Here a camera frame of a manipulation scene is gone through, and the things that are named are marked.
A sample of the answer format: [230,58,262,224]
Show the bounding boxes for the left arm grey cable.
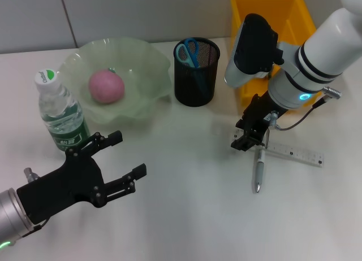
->
[16,167,49,240]

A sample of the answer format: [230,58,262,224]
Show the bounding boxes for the pink toy peach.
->
[88,68,126,105]

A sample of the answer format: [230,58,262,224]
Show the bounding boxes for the blue scissors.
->
[175,37,210,98]

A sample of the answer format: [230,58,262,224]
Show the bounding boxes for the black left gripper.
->
[15,130,148,225]

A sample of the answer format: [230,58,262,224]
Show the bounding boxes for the clear green-label water bottle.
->
[33,69,91,152]

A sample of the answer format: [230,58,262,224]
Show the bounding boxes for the yellow plastic bin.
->
[229,0,317,108]

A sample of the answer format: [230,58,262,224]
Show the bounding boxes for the green wavy glass fruit plate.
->
[58,37,173,131]

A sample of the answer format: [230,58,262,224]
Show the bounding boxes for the silver white pen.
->
[252,133,269,194]

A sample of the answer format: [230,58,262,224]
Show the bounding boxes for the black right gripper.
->
[230,92,288,153]

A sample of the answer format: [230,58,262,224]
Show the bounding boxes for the black mesh pen holder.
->
[173,37,221,107]

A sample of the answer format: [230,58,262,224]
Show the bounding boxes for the clear plastic ruler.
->
[234,128,325,169]

